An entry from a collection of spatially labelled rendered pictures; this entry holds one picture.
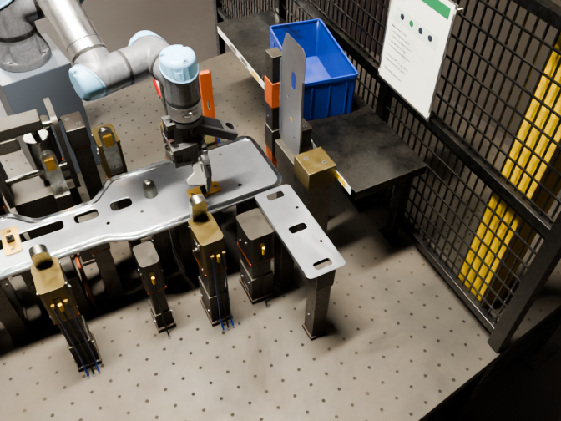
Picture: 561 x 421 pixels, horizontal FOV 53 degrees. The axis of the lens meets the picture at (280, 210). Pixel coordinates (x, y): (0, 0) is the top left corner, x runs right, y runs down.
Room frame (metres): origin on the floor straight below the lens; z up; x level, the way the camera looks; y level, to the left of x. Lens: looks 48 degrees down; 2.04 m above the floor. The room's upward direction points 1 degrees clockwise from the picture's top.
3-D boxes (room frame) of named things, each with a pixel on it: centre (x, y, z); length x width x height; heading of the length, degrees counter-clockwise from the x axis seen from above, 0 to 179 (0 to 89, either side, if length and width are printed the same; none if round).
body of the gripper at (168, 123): (0.99, 0.22, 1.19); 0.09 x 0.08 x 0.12; 118
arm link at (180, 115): (0.99, 0.21, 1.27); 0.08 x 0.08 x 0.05
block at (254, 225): (0.90, 0.06, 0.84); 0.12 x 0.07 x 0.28; 28
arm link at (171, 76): (0.99, 0.21, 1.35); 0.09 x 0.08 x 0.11; 40
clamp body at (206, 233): (0.83, 0.16, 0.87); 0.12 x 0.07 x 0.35; 28
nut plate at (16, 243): (0.83, 0.63, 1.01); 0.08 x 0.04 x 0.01; 27
